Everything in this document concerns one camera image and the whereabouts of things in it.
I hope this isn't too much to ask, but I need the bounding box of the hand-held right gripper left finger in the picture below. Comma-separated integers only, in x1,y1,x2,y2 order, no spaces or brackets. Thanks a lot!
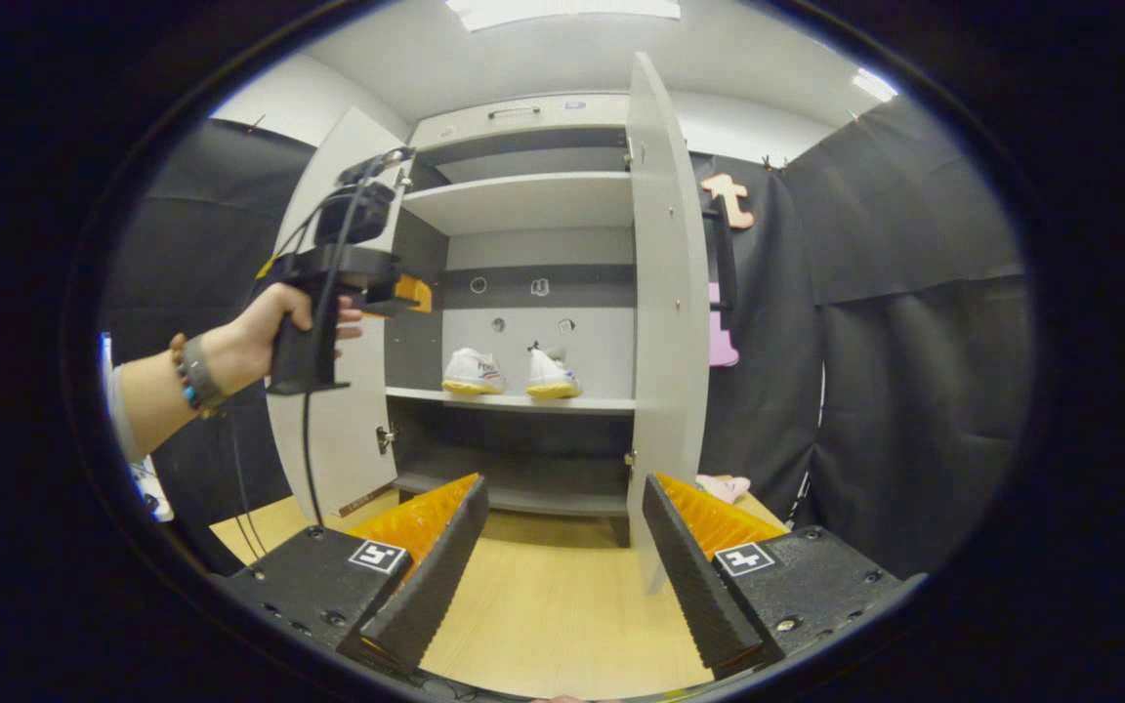
219,474,490,675

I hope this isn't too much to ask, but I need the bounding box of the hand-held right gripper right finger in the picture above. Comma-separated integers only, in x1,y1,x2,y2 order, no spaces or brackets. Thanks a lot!
641,473,907,682

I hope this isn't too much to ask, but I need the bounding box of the white shoe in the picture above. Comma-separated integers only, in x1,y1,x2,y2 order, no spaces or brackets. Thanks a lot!
526,344,583,399
442,348,507,396

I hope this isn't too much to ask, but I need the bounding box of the white cabinet door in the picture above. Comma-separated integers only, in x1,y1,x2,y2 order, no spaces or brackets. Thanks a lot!
624,51,712,595
265,105,417,518

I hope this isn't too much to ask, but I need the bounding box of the white shoe cabinet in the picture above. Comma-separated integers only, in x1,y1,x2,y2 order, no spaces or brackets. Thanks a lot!
265,51,712,595

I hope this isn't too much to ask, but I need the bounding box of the white cabinet shelf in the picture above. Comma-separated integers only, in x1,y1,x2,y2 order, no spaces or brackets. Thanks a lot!
401,172,634,236
395,472,632,517
385,386,638,418

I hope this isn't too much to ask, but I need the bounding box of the white cabinet drawer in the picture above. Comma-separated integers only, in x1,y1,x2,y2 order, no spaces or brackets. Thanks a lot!
411,93,632,149

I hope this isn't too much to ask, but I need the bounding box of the pale pink cloth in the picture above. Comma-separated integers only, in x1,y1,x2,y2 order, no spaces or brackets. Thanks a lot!
694,474,752,505

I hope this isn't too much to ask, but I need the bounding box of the grey wristband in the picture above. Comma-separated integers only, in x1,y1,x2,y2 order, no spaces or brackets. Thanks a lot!
182,334,229,411

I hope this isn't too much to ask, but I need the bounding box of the small ceiling light panel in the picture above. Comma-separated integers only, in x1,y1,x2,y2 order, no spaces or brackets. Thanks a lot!
851,68,900,103

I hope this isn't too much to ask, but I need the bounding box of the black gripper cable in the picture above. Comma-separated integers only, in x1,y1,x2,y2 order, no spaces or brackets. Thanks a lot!
229,146,417,562

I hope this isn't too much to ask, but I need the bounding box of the beaded bracelet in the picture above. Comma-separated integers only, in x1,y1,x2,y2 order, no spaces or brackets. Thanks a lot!
169,334,202,419

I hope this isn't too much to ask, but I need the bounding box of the black door handle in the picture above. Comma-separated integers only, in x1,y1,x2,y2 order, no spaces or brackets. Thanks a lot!
702,203,741,315

